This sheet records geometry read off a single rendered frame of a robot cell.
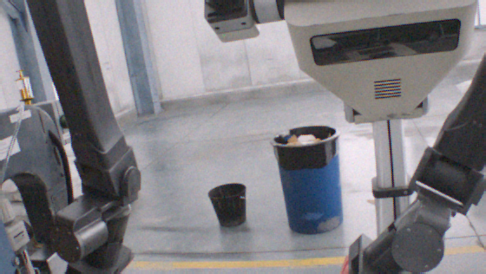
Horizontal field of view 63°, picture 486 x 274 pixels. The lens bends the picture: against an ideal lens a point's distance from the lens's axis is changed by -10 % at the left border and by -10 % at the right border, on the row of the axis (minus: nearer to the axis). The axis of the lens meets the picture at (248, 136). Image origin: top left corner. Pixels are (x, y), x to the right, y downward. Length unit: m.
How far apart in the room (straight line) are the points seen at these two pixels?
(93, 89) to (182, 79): 8.71
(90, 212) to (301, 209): 2.38
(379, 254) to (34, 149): 0.60
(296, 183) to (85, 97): 2.37
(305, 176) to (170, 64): 6.84
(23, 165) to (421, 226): 0.63
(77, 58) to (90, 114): 0.08
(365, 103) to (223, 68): 7.97
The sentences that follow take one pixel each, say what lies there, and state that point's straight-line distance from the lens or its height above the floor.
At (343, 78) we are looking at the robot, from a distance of 0.93.
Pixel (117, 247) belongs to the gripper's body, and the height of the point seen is 1.11.
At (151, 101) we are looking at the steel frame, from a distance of 9.34.
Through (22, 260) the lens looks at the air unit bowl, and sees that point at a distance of 0.71.
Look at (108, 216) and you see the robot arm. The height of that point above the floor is 1.18.
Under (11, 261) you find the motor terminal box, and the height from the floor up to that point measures 1.23.
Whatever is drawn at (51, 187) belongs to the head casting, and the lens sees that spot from 0.84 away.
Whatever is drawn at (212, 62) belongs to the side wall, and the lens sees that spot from 8.97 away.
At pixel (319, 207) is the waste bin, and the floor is 0.20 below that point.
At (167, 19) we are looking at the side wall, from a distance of 9.25.
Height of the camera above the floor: 1.39
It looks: 14 degrees down
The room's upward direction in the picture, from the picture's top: 10 degrees counter-clockwise
